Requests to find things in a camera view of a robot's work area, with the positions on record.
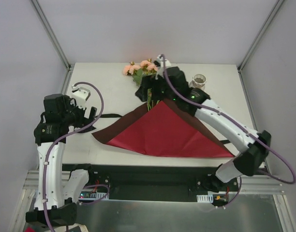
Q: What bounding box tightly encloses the pink artificial flower bouquet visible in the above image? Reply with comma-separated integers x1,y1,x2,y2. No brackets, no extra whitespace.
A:
122,59,159,111

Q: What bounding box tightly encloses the red and maroon wrapping paper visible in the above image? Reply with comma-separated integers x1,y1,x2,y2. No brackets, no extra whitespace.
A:
92,100,234,158

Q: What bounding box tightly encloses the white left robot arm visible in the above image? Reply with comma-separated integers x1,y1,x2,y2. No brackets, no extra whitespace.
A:
26,90,97,229

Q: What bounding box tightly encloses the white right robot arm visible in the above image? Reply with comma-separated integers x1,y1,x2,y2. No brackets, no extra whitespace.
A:
135,67,271,192

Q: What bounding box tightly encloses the beige ceramic vase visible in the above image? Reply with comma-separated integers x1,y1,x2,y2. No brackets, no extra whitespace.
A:
189,74,207,91

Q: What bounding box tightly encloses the red cloth item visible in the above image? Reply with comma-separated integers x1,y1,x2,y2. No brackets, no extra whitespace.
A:
24,227,35,232

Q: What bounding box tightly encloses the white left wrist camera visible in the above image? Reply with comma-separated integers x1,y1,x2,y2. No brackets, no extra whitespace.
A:
71,86,90,110

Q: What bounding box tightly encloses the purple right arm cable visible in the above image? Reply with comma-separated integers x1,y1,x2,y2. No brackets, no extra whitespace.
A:
159,53,296,211

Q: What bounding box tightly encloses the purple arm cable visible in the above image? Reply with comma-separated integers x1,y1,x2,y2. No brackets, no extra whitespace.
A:
40,82,111,232
159,53,296,211

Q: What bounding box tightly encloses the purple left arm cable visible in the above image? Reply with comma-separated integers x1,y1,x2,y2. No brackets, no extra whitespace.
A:
40,82,111,232

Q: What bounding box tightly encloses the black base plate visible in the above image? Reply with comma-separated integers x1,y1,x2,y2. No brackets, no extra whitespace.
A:
62,164,242,202

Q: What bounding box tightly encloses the left rear frame post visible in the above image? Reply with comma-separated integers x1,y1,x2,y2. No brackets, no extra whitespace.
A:
29,0,73,71

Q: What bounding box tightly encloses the frame post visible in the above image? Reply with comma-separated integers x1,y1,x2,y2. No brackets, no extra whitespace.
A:
237,0,286,71
29,0,73,71

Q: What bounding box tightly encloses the left white cable duct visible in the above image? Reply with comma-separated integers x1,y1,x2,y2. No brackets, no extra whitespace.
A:
33,190,110,201

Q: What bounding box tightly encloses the white cable duct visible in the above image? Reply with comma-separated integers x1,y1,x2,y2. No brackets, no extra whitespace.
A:
33,190,110,201
196,194,230,203

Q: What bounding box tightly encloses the right rear frame post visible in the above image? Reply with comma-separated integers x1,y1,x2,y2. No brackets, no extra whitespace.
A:
237,0,286,71

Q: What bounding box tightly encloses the right white cable duct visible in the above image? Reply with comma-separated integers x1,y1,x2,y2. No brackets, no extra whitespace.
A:
196,194,230,203

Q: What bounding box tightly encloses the aluminium frame rail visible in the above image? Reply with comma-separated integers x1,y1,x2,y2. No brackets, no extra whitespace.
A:
23,170,285,195

